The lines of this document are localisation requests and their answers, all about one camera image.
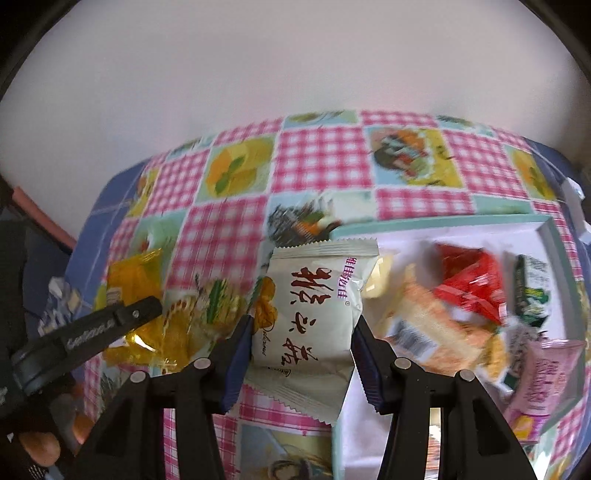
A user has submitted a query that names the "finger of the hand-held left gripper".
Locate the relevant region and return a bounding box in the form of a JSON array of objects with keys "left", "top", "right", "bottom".
[{"left": 113, "top": 296, "right": 163, "bottom": 334}]

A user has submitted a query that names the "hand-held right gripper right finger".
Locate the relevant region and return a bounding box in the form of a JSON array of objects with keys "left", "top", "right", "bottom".
[{"left": 352, "top": 318, "right": 539, "bottom": 480}]

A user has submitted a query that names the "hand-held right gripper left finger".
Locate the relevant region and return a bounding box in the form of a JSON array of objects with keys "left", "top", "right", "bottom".
[{"left": 69, "top": 316, "right": 256, "bottom": 480}]

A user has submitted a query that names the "yellow clear snack packet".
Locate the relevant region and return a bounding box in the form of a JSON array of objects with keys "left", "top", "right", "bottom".
[{"left": 95, "top": 248, "right": 199, "bottom": 370}]

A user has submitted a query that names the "beige cracker packet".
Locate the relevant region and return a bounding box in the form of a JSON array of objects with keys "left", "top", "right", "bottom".
[{"left": 381, "top": 272, "right": 497, "bottom": 384}]

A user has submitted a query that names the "cream snack packet brown print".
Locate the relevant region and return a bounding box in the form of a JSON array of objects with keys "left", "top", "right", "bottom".
[{"left": 244, "top": 237, "right": 382, "bottom": 425}]

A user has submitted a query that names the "pale yellow round pastry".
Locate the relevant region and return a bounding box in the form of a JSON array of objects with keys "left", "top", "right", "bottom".
[{"left": 362, "top": 256, "right": 395, "bottom": 298}]

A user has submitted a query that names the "red snack packet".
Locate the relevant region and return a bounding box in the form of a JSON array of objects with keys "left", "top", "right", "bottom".
[{"left": 433, "top": 244, "right": 509, "bottom": 326}]

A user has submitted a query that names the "white shallow box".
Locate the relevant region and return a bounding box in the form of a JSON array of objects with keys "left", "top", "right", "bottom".
[{"left": 330, "top": 215, "right": 591, "bottom": 480}]

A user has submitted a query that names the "purple snack packet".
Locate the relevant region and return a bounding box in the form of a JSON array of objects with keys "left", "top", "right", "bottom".
[{"left": 502, "top": 339, "right": 586, "bottom": 441}]

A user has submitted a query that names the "green and white biscuit packet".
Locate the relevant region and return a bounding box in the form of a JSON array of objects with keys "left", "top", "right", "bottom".
[{"left": 512, "top": 254, "right": 554, "bottom": 326}]

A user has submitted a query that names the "person's left hand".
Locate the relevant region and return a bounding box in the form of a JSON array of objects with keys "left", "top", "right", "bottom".
[{"left": 21, "top": 411, "right": 90, "bottom": 467}]

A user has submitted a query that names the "crumpled blue white wrapper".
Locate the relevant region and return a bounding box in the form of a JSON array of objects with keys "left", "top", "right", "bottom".
[{"left": 38, "top": 276, "right": 88, "bottom": 340}]

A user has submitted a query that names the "black cabinet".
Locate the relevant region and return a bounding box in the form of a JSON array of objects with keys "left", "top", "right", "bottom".
[{"left": 0, "top": 208, "right": 77, "bottom": 315}]

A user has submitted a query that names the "reddish wooden board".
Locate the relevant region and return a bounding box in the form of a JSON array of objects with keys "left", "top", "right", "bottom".
[{"left": 13, "top": 186, "right": 77, "bottom": 252}]

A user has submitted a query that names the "pink checked printed tablecloth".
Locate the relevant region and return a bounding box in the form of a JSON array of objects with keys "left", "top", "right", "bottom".
[{"left": 90, "top": 110, "right": 585, "bottom": 480}]

